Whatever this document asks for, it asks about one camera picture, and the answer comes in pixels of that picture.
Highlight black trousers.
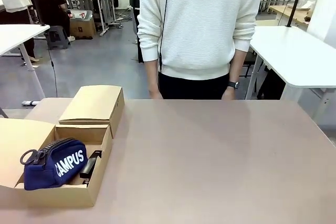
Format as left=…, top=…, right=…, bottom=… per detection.
left=157, top=71, right=231, bottom=101

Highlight small cardboard box with lid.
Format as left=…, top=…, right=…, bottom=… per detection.
left=58, top=84, right=125, bottom=139

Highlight person's right hand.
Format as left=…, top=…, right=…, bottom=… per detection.
left=148, top=88, right=164, bottom=100

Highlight white table with pole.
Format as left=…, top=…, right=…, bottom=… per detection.
left=244, top=25, right=336, bottom=128

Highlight person's right forearm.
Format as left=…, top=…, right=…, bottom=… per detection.
left=145, top=59, right=161, bottom=90

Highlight seated person in black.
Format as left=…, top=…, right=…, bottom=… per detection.
left=32, top=0, right=76, bottom=42

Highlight grey plastic stool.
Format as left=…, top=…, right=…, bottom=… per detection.
left=45, top=25, right=71, bottom=50

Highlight white knit sweater torso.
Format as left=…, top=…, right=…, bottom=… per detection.
left=136, top=0, right=263, bottom=80

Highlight background cardboard carton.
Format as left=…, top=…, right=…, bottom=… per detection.
left=68, top=18, right=97, bottom=39

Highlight wooden background table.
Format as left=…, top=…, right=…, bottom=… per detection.
left=267, top=4, right=313, bottom=29

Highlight person's left forearm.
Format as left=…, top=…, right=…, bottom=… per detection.
left=229, top=48, right=246, bottom=83

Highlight thin black neck cable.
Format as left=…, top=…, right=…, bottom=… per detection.
left=157, top=0, right=172, bottom=73

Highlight black chair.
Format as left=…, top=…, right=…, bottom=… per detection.
left=243, top=50, right=260, bottom=78

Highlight large cardboard box with lid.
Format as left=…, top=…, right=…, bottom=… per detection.
left=0, top=118, right=113, bottom=208

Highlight navy CAMPUS pencil pouch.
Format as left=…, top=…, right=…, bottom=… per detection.
left=19, top=137, right=88, bottom=191

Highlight black hanging power cable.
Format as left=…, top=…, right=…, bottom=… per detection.
left=46, top=26, right=58, bottom=98

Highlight black stand pole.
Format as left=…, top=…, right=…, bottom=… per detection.
left=286, top=0, right=308, bottom=28

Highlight grey bin with red items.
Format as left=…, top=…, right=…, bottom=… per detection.
left=68, top=9, right=94, bottom=22

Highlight black stapler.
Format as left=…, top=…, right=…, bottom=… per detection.
left=79, top=150, right=103, bottom=184

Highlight person's left hand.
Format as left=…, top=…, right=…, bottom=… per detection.
left=222, top=87, right=237, bottom=101

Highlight white table with cable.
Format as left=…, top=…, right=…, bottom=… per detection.
left=0, top=24, right=51, bottom=106

